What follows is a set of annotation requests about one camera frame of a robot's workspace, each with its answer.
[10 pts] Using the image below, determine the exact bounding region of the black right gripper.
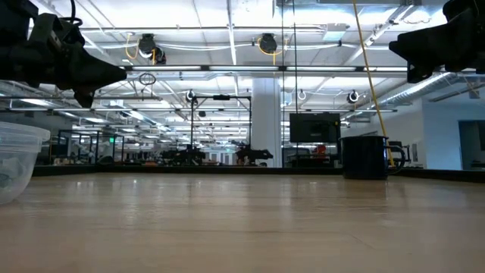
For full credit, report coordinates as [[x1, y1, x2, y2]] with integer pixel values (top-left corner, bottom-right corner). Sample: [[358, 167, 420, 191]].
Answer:
[[389, 17, 485, 83]]

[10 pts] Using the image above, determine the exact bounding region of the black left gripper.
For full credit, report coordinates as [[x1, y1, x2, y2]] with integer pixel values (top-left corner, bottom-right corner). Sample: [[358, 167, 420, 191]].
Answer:
[[0, 37, 128, 108]]

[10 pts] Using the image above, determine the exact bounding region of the clear plastic bowl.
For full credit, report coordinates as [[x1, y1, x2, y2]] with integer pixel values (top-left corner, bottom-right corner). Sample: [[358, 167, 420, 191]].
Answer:
[[0, 121, 52, 206]]

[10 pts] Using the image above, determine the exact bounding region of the black enamel mug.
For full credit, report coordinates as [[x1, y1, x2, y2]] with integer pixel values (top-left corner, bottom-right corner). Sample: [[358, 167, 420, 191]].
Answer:
[[339, 135, 407, 181]]

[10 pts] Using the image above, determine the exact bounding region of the black monitor screen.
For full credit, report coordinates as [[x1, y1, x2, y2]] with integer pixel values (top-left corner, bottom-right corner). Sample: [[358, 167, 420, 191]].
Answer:
[[289, 112, 342, 144]]

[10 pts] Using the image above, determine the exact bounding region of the white building column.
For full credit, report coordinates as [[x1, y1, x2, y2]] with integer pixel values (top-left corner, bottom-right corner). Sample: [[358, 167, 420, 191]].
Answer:
[[251, 77, 283, 168]]

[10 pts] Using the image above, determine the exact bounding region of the silver ventilation duct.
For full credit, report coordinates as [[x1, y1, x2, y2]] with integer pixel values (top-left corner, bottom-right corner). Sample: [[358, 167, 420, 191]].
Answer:
[[377, 71, 455, 108]]

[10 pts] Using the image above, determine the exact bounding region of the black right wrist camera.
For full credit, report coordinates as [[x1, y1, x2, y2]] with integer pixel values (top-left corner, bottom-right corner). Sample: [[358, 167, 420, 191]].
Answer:
[[442, 0, 485, 22]]

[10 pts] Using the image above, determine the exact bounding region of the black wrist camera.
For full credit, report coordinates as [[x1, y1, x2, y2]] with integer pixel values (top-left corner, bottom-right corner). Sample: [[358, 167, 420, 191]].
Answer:
[[442, 0, 485, 22], [28, 13, 86, 49]]

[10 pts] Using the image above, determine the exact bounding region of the black framed glass enclosure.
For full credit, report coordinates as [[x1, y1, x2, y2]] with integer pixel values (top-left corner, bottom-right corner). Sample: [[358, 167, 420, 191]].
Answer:
[[56, 129, 126, 165]]

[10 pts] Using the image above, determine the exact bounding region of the large black cord reel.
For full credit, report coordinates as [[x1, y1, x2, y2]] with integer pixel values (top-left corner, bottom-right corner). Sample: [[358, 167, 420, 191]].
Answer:
[[137, 33, 167, 66], [258, 33, 279, 55]]

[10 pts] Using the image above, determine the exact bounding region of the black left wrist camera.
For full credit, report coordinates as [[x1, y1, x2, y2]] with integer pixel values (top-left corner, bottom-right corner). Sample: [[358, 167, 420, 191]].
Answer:
[[28, 13, 86, 49]]

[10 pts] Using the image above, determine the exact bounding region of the yellow hanging cord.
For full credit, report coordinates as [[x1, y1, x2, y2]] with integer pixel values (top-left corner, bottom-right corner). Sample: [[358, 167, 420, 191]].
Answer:
[[352, 0, 396, 168]]

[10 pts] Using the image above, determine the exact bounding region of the black left wrist camera cable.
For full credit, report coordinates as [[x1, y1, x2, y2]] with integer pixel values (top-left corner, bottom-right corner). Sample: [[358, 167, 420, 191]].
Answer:
[[60, 0, 84, 27]]

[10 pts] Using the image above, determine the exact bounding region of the black aluminium station frame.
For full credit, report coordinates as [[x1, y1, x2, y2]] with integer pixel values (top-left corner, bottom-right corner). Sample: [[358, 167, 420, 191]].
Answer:
[[189, 94, 253, 152]]

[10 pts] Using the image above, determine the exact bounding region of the thin black hanging cable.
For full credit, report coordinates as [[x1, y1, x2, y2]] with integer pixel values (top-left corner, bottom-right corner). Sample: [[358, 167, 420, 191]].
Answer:
[[292, 0, 299, 168], [280, 0, 285, 168]]

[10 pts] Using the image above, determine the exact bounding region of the black overhead frame beam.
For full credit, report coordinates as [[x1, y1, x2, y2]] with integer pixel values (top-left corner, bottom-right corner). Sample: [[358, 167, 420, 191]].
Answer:
[[124, 64, 485, 74]]

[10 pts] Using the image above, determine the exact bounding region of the black table rim frame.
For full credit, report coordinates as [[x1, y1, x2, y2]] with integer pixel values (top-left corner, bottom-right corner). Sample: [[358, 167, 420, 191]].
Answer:
[[32, 163, 485, 184]]

